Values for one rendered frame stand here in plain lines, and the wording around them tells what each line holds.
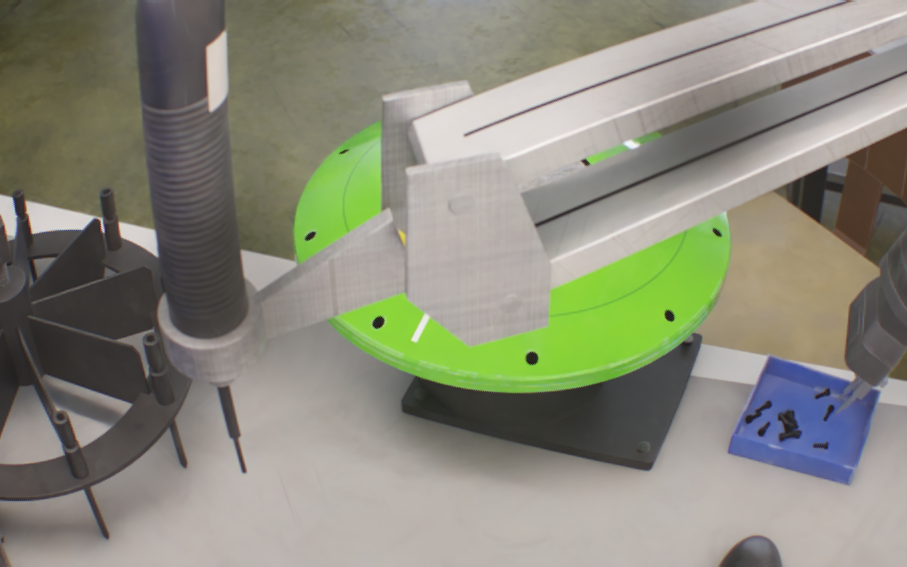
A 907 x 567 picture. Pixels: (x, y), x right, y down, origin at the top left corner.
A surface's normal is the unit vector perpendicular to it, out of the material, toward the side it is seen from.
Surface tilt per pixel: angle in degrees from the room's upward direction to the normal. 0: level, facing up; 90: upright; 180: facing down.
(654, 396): 0
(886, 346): 73
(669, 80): 19
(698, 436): 0
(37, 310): 86
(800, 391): 0
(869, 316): 59
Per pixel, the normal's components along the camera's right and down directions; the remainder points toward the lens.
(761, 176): 0.22, 0.63
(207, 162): 0.63, 0.50
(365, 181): -0.30, -0.75
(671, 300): 0.28, -0.51
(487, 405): -0.25, 0.63
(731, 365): 0.00, -0.76
